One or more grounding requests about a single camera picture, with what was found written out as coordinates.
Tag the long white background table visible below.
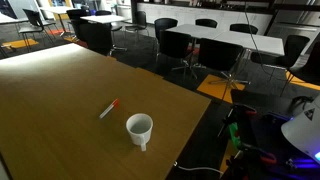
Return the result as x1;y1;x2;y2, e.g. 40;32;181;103
169;24;284;56

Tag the white ceramic mug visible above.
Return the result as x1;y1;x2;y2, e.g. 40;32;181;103
126;113;153;151

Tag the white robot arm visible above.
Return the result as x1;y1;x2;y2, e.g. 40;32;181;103
281;96;320;164

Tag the black camera stand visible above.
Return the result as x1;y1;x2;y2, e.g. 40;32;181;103
217;104;277;180

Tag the red capped white pen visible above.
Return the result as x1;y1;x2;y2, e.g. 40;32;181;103
99;98;119;119

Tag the green clamp on stand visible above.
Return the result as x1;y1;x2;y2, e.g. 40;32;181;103
229;123;241;148

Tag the white cable on floor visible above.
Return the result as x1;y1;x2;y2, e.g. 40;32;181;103
173;161;224;176

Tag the small white background table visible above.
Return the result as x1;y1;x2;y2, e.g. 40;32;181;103
82;15;126;24

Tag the black chair centre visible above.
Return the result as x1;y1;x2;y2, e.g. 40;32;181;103
198;38;244;97

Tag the black chair far left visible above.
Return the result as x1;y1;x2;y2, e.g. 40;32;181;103
19;9;53;50

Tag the black chair near table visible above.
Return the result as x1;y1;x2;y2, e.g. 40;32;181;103
156;30;192;70

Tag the black chair far right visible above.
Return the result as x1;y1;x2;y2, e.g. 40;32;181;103
250;35;310;69

